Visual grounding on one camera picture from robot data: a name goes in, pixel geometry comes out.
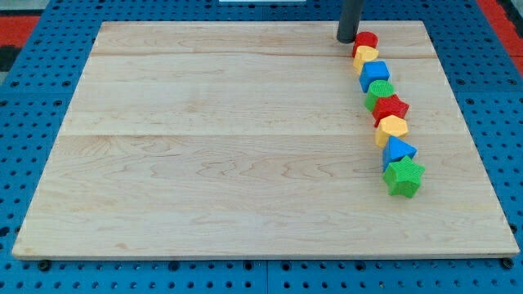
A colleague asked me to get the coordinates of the grey cylindrical robot arm rod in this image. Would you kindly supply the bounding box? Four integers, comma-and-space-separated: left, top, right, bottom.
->
336, 0, 364, 44

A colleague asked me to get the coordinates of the yellow heart block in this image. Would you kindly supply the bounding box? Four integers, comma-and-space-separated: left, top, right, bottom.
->
353, 46, 379, 75

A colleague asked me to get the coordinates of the light wooden board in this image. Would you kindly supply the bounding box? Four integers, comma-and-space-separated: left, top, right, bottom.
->
12, 21, 520, 261

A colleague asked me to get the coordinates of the red star block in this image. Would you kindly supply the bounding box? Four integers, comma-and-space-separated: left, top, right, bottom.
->
372, 94, 409, 127

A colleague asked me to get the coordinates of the yellow hexagon block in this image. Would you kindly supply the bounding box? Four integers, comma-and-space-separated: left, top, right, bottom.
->
375, 115, 409, 148

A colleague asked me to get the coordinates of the green cylinder block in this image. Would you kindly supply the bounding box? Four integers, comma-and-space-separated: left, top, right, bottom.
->
364, 80, 395, 112

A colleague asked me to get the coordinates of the blue cube block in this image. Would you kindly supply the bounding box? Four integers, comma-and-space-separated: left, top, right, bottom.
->
359, 60, 390, 93

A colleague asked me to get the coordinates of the blue triangle block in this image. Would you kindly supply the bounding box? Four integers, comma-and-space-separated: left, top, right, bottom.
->
382, 136, 418, 172

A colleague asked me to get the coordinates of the green star block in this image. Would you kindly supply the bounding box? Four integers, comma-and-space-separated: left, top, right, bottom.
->
382, 156, 426, 198

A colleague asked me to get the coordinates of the red cylinder block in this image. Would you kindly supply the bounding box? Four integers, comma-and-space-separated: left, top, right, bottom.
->
351, 31, 378, 57

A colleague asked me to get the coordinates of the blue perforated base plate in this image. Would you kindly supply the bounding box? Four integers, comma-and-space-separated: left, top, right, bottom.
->
1, 1, 522, 293

